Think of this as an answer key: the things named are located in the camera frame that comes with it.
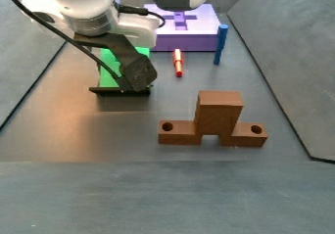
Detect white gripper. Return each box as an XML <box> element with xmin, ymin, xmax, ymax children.
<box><xmin>23</xmin><ymin>0</ymin><xmax>161</xmax><ymax>48</ymax></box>

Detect green U-shaped block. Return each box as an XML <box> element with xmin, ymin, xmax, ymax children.
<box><xmin>99</xmin><ymin>46</ymin><xmax>153</xmax><ymax>89</ymax></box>

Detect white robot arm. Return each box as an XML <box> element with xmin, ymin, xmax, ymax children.
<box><xmin>23</xmin><ymin>0</ymin><xmax>207</xmax><ymax>48</ymax></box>

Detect purple board with cross slot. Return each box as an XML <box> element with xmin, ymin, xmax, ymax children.
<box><xmin>145</xmin><ymin>4</ymin><xmax>221</xmax><ymax>52</ymax></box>

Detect red cylinder peg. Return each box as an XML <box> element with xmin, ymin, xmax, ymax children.
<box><xmin>173</xmin><ymin>49</ymin><xmax>183</xmax><ymax>77</ymax></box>

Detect blue cylinder peg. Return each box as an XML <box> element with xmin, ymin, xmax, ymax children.
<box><xmin>214</xmin><ymin>24</ymin><xmax>230</xmax><ymax>66</ymax></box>

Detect brown T-shaped block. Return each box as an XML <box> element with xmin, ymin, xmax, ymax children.
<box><xmin>159</xmin><ymin>90</ymin><xmax>269</xmax><ymax>147</ymax></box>

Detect black camera cable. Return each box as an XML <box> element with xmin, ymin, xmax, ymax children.
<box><xmin>0</xmin><ymin>0</ymin><xmax>169</xmax><ymax>92</ymax></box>

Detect black angle bracket fixture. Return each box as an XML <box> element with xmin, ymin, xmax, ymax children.
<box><xmin>90</xmin><ymin>62</ymin><xmax>158</xmax><ymax>95</ymax></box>

